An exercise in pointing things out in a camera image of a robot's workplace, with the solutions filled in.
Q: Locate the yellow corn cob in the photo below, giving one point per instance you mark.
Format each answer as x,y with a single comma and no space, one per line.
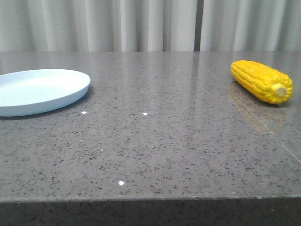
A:
267,84

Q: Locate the light blue round plate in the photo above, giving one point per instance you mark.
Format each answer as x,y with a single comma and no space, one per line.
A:
38,91

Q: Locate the white pleated curtain right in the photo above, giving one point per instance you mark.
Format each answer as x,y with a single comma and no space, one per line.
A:
257,25

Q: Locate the white pleated curtain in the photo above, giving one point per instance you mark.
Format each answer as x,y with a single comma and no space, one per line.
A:
257,25
97,25

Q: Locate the white pleated curtain left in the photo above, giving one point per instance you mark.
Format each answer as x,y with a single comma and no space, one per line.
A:
97,25

